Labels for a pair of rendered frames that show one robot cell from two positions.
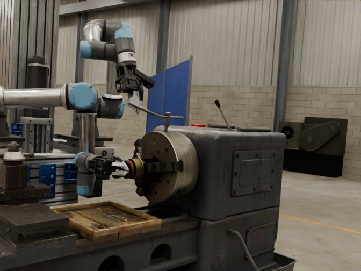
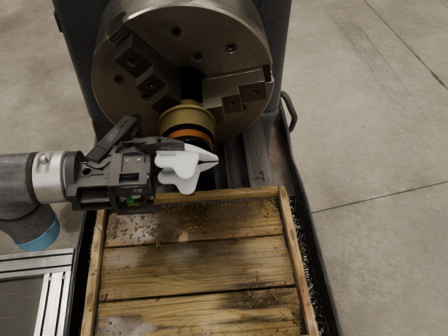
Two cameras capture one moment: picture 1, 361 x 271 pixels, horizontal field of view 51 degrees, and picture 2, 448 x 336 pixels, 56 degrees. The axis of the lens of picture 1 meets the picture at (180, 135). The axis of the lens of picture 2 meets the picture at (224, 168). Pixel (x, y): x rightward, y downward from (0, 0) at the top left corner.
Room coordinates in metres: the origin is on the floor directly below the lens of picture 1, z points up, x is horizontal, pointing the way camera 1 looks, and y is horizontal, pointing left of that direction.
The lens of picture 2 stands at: (1.24, 0.51, 1.55)
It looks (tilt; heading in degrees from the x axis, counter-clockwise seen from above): 50 degrees down; 309
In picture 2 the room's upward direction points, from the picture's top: straight up
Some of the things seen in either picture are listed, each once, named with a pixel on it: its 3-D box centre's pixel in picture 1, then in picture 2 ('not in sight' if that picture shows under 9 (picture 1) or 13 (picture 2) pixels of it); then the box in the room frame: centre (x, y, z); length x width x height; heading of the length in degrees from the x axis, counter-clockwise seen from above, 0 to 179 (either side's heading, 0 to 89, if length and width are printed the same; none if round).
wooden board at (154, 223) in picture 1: (103, 218); (197, 267); (1.48, 0.28, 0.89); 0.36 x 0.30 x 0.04; 43
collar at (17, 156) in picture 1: (13, 155); not in sight; (1.31, 0.58, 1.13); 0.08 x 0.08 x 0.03
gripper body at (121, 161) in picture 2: (103, 165); (114, 177); (1.60, 0.32, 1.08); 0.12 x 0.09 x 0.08; 43
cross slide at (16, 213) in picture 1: (16, 212); not in sight; (1.27, 0.54, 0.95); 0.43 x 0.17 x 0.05; 43
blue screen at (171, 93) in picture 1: (162, 120); not in sight; (8.53, 0.42, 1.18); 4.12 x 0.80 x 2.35; 15
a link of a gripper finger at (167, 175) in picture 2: (117, 173); (188, 177); (1.52, 0.24, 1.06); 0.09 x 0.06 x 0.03; 43
